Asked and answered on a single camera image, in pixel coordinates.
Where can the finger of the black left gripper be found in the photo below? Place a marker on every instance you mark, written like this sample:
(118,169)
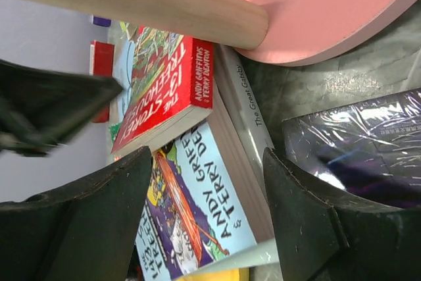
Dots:
(44,109)

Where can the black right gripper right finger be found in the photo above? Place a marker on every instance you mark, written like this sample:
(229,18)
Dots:
(325,233)

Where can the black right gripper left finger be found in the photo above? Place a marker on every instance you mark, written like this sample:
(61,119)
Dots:
(84,230)

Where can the red 13-Storey Treehouse book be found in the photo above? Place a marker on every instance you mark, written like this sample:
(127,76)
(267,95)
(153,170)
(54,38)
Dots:
(170,90)

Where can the green 104-Storey Treehouse book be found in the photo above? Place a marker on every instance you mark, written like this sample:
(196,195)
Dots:
(113,131)

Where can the red rectangular box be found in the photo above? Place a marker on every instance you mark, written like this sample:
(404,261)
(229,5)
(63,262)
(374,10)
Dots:
(101,58)

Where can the light blue cat booklet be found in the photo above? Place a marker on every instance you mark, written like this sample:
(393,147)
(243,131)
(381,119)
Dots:
(123,67)

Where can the yellow file folder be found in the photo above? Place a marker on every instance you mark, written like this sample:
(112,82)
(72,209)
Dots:
(240,274)

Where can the purple shrink-wrapped Robinson Crusoe book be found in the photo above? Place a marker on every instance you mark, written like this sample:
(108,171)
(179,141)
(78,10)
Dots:
(370,149)

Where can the purple white toothpaste box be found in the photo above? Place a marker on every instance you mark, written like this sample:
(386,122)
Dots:
(99,21)

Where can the blue 143-Storey Treehouse book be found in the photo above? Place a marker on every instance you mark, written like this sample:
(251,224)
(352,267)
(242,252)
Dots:
(204,204)

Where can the grey Great Gatsby book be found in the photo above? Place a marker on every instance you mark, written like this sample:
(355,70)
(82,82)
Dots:
(239,100)

